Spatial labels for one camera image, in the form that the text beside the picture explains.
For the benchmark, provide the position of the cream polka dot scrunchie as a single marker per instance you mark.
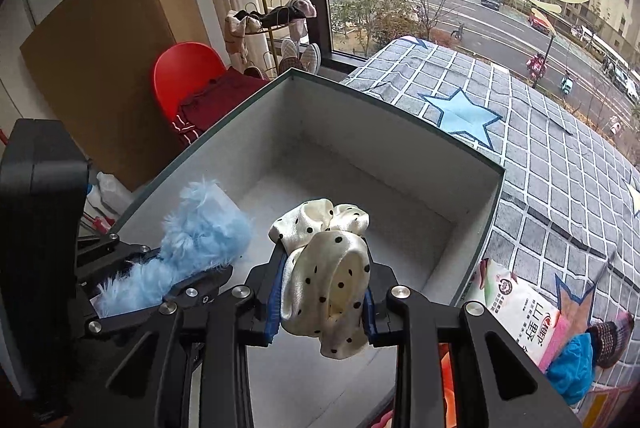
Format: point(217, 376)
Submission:
point(325, 278)

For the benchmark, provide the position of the dark slipper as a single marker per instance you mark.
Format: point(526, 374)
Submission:
point(277, 14)

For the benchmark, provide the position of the brown cardboard sheet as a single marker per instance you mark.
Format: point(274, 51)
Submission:
point(110, 58)

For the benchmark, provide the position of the beige plush slipper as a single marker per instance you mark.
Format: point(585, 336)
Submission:
point(235, 33)

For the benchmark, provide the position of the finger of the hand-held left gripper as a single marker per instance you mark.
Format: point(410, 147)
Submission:
point(122, 254)
point(145, 314)

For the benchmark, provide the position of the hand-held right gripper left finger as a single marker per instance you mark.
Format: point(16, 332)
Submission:
point(278, 303)

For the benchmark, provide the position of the grey checked star bedsheet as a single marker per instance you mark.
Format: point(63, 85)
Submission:
point(540, 158)

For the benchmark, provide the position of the gold metal shoe rack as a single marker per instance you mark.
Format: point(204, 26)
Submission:
point(272, 48)

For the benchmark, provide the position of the checked slipper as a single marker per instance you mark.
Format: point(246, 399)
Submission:
point(311, 57)
point(289, 56)

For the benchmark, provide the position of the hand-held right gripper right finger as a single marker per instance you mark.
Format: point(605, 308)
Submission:
point(369, 318)

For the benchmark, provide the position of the white snack packet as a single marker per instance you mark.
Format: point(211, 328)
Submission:
point(515, 308)

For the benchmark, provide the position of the grey cardboard storage box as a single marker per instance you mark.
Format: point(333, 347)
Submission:
point(350, 188)

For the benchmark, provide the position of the dark red garment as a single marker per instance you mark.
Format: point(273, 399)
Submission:
point(220, 101)

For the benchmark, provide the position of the white plastic bottle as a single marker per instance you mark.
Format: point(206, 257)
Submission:
point(112, 193)

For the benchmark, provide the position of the window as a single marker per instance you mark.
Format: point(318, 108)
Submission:
point(450, 8)

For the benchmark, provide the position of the light blue fluffy scrunchie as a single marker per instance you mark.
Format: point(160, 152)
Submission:
point(200, 228)

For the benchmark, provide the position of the pink dark knit sock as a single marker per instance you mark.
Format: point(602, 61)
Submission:
point(610, 338)

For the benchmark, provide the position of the red plastic chair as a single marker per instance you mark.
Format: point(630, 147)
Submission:
point(185, 68)

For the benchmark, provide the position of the bright blue cloth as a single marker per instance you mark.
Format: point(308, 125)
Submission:
point(570, 368)

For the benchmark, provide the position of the pink slipper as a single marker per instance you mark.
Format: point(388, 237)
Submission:
point(302, 11)

